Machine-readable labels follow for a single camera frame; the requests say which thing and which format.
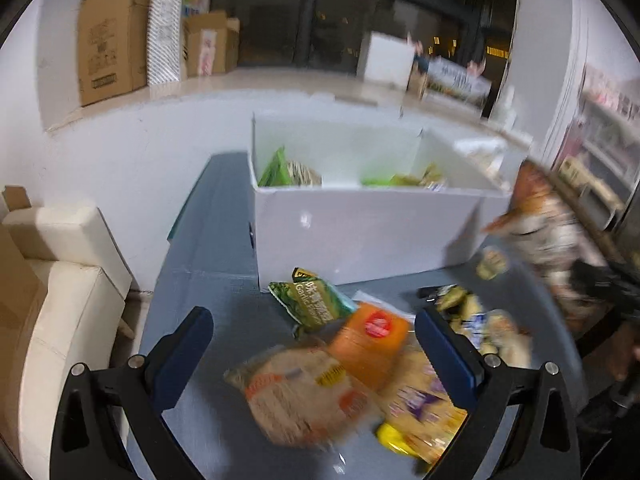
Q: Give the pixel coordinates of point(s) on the blue tablecloth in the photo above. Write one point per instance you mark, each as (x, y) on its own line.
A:
(210, 280)

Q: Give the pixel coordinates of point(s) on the dotted white paper bag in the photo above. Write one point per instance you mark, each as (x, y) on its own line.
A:
(164, 30)

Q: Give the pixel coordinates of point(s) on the beige striped cracker packet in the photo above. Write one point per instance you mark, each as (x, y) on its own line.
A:
(304, 175)

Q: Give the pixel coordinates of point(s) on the white foam box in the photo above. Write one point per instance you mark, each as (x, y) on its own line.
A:
(385, 60)

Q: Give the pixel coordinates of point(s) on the printed landscape tissue box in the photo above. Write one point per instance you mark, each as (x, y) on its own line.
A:
(457, 80)

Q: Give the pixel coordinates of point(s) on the flat brown cardboard sheet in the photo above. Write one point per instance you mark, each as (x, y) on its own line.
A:
(15, 290)

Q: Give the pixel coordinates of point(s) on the orange white snack packet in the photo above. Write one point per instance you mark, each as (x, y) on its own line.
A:
(535, 210)

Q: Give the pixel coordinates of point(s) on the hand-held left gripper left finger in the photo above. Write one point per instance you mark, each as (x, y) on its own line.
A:
(179, 357)

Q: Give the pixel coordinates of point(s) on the black window frame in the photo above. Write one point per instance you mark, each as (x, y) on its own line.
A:
(310, 15)

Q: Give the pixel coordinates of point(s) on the cream leather sofa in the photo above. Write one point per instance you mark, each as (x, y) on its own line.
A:
(60, 300)

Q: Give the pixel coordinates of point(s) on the large brown cardboard box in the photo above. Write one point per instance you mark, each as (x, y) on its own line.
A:
(110, 45)

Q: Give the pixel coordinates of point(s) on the white cardboard box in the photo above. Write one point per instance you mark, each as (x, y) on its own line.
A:
(360, 230)

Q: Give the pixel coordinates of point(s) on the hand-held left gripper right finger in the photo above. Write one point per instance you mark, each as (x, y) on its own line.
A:
(447, 357)

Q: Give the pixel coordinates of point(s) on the small brown box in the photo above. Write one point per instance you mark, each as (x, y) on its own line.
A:
(417, 77)

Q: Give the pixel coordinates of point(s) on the clear round cracker packet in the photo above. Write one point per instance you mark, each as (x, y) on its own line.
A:
(295, 395)

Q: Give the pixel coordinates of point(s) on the cluster of small pale snacks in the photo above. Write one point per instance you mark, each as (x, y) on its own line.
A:
(492, 330)

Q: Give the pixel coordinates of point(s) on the clear plastic drawer organizer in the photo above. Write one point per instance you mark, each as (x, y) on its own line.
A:
(600, 125)

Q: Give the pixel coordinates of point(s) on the small yellow-green snack packet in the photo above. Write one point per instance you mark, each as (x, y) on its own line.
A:
(492, 264)

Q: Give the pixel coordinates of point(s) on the small open cardboard box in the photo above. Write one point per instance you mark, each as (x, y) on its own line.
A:
(210, 45)

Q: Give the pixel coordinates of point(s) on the bright green snack packet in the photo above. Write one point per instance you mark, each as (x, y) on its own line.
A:
(274, 170)

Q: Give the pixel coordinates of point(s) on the yellow purple snack packet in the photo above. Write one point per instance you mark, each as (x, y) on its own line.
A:
(420, 420)

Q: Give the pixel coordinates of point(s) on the yellow-green snack packets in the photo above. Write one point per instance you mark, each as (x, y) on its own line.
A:
(410, 178)

